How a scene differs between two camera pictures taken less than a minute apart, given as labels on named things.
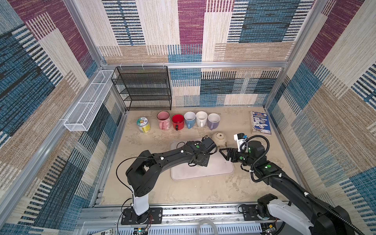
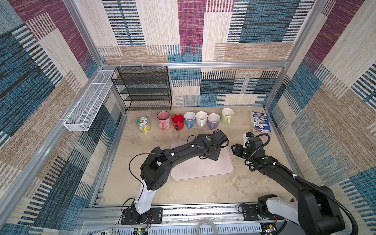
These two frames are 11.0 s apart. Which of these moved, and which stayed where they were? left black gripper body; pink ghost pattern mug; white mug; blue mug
Moved: left black gripper body
Stayed: white mug; pink ghost pattern mug; blue mug
